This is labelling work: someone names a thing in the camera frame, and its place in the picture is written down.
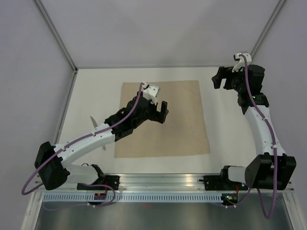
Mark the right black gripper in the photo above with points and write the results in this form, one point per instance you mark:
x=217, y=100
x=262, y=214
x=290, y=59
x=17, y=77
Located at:
x=223, y=71

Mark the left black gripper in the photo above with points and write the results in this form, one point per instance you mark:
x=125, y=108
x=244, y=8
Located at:
x=159, y=117

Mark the beige cloth napkin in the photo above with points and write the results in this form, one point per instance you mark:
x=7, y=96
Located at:
x=182, y=134

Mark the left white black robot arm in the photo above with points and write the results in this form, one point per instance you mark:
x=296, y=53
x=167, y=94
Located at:
x=55, y=163

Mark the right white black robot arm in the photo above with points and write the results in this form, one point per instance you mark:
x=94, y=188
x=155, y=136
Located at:
x=271, y=163

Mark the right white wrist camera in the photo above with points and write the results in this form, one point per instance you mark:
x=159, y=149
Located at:
x=242, y=60

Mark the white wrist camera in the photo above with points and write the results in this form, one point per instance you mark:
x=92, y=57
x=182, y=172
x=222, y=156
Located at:
x=150, y=92
x=242, y=60

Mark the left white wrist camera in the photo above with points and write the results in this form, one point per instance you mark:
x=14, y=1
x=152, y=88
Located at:
x=150, y=92

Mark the aluminium mounting rail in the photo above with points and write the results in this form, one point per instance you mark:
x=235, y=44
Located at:
x=168, y=182

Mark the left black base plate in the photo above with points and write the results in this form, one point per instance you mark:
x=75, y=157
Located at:
x=109, y=181

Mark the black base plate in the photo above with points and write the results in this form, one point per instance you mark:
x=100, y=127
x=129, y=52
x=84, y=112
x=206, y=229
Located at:
x=109, y=181
x=217, y=183

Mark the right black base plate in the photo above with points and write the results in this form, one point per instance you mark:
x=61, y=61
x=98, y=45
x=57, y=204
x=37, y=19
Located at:
x=217, y=183

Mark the right aluminium frame post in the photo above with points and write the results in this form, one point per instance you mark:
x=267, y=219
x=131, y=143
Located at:
x=268, y=26

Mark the aluminium frame post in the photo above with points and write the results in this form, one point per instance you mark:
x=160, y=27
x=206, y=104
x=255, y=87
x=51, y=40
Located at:
x=268, y=26
x=50, y=25

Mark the white slotted cable duct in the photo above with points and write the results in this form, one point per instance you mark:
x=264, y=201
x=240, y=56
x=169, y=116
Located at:
x=135, y=197

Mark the left aluminium frame post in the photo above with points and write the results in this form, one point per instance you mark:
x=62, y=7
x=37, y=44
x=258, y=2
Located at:
x=50, y=25

